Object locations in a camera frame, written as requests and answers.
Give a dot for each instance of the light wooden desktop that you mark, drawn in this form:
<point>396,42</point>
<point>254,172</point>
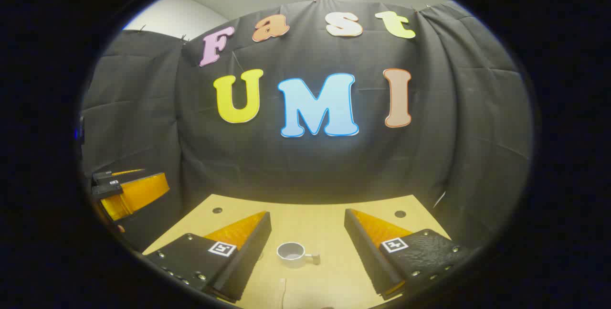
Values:
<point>315,223</point>

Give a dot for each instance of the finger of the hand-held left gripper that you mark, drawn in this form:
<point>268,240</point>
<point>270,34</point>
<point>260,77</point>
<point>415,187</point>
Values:
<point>105,177</point>
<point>138,194</point>

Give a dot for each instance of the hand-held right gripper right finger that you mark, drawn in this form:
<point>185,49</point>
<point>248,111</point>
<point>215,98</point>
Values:
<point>365,256</point>

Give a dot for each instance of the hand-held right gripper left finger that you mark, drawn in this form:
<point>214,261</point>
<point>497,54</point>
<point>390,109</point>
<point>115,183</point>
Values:
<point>246,261</point>

